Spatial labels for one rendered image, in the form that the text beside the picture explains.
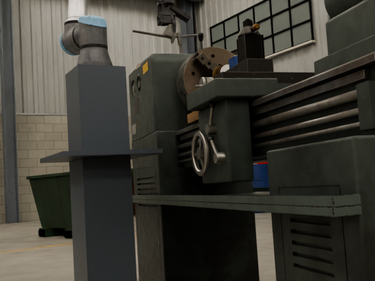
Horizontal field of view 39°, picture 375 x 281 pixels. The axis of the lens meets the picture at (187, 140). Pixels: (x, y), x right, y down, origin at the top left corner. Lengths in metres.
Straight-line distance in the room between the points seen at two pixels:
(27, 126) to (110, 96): 10.39
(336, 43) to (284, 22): 10.60
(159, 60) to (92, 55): 0.48
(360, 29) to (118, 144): 1.12
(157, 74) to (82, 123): 0.60
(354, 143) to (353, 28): 0.39
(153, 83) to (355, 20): 1.36
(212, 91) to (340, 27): 0.45
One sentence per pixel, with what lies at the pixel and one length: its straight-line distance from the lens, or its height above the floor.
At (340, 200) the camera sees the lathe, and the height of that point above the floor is 0.55.
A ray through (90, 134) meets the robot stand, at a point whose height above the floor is 0.82.
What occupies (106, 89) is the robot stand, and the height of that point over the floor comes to 1.00.
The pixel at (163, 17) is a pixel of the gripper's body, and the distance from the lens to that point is 2.70.
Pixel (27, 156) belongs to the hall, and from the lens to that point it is 12.43.
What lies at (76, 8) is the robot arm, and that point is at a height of 1.40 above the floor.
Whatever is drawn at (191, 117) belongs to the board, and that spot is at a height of 0.88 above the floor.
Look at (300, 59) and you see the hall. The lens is 11.60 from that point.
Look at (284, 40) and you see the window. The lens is 11.98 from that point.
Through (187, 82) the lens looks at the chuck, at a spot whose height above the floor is 1.06.
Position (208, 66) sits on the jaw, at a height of 1.13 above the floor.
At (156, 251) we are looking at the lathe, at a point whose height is 0.28.
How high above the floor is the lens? 0.60
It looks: 5 degrees up
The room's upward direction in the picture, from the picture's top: 4 degrees counter-clockwise
